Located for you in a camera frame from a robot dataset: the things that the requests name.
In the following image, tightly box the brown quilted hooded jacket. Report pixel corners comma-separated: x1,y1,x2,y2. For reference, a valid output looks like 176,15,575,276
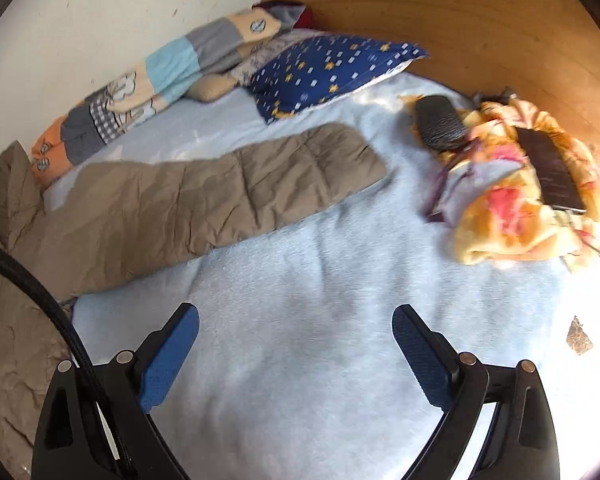
0,123,387,479

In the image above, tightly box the light blue cloud bedsheet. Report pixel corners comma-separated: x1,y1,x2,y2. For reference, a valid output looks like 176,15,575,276
73,73,600,479

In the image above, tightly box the yellow floral blanket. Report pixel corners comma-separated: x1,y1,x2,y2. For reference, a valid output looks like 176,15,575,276
402,93,600,272

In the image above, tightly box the dark flat tablet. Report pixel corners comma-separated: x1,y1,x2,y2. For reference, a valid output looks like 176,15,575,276
516,128,585,214

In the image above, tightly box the beige small pillow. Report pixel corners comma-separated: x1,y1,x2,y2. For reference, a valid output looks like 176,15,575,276
185,74,238,103

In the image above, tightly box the patchwork rolled quilt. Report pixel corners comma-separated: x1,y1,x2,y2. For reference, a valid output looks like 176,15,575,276
31,2,306,188

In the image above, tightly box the grey printed pillow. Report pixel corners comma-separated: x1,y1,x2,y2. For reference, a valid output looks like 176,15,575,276
226,29,323,87

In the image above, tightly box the navy star pattern pillow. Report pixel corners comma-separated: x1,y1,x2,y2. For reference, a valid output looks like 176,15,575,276
247,34,428,122

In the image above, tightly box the wooden headboard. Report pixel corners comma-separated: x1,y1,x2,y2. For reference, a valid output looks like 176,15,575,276
260,0,600,162

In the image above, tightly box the dark red garment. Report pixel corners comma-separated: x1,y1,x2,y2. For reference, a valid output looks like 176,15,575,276
294,6,316,29

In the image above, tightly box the black cable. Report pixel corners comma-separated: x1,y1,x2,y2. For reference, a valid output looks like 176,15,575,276
0,235,136,480

